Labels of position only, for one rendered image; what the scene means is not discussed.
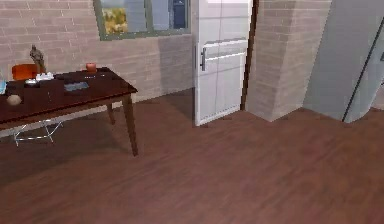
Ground white room door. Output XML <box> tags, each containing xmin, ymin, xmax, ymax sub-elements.
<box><xmin>193</xmin><ymin>0</ymin><xmax>254</xmax><ymax>127</ymax></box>

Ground grey framed window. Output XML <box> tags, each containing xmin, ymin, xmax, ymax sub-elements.
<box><xmin>92</xmin><ymin>0</ymin><xmax>192</xmax><ymax>42</ymax></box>

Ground blue grey flat book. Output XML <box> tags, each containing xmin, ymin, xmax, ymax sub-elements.
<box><xmin>63</xmin><ymin>81</ymin><xmax>90</xmax><ymax>93</ymax></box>

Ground dark brown wooden table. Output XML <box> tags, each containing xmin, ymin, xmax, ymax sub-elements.
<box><xmin>0</xmin><ymin>67</ymin><xmax>140</xmax><ymax>157</ymax></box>

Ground grey fridge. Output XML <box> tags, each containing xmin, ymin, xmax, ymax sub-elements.
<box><xmin>302</xmin><ymin>0</ymin><xmax>384</xmax><ymax>124</ymax></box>

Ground grey bird statue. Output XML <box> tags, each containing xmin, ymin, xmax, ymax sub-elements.
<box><xmin>29</xmin><ymin>44</ymin><xmax>47</xmax><ymax>74</ymax></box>

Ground orange chair with metal legs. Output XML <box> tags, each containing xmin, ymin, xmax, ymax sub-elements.
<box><xmin>11</xmin><ymin>63</ymin><xmax>64</xmax><ymax>147</ymax></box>

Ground beige round ball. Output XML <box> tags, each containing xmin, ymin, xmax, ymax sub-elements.
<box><xmin>6</xmin><ymin>94</ymin><xmax>23</xmax><ymax>107</ymax></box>

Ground grey door handle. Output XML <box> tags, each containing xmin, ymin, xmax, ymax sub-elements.
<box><xmin>200</xmin><ymin>47</ymin><xmax>207</xmax><ymax>72</ymax></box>

